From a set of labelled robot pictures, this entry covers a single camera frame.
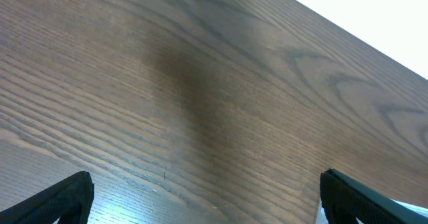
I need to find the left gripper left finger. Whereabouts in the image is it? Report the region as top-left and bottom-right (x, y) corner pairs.
(1, 171), (94, 224)

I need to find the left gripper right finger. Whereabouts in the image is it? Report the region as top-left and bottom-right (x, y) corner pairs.
(319, 169), (427, 224)

